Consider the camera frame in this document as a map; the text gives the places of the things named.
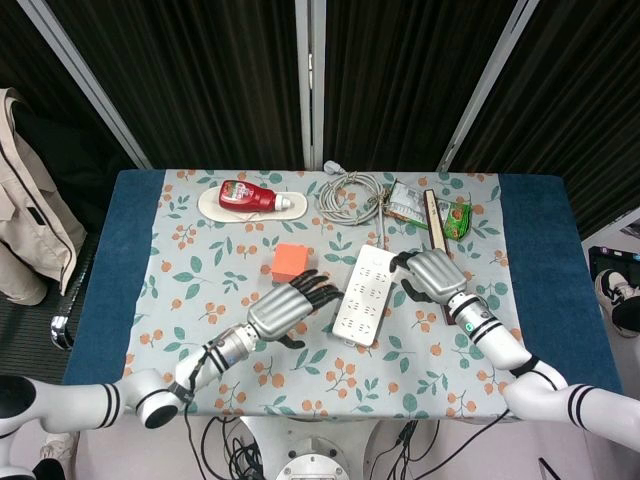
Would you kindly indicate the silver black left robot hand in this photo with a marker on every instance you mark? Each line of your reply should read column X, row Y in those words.
column 280, row 312

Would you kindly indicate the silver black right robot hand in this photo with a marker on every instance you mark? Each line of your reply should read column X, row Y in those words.
column 440, row 275

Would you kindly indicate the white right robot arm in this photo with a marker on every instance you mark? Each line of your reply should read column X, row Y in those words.
column 525, row 370

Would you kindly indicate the grey robot base column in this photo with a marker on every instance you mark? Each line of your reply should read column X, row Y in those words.
column 312, row 462

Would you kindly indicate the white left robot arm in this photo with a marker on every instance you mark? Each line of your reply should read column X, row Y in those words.
column 100, row 400

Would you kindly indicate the white power strip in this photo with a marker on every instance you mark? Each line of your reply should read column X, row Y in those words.
column 362, row 300

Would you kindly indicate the orange foam cube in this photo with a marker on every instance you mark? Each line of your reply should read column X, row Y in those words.
column 289, row 262

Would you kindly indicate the dark red folded fan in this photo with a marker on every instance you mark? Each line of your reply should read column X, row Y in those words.
column 434, row 220

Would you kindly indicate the green snack packet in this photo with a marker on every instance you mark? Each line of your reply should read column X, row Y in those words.
column 457, row 220

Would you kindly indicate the floral print tablecloth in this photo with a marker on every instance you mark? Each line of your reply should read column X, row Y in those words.
column 320, row 360

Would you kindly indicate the white green snack bag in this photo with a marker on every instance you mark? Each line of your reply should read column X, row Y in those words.
column 405, row 202

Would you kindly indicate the red ketchup squeeze bottle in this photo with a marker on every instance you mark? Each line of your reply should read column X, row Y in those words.
column 245, row 196

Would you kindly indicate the white shoe insole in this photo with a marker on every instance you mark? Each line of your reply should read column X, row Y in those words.
column 210, row 210

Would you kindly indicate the blue table cover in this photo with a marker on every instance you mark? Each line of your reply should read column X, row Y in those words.
column 125, row 260

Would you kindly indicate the black box with screen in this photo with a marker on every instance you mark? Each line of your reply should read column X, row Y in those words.
column 615, row 257

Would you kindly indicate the black white sneaker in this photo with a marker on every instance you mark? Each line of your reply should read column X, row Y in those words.
column 615, row 295

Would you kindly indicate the black pleated curtain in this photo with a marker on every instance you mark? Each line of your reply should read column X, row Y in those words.
column 575, row 100
column 200, row 80
column 45, row 75
column 395, row 80

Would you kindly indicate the black mesh chair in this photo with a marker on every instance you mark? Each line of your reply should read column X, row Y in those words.
column 35, row 325

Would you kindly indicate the beige jacket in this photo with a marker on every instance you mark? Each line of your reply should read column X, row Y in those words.
column 30, row 215

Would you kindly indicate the white metal frame post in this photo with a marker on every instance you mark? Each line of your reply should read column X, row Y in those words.
column 90, row 85
column 310, row 85
column 485, row 85

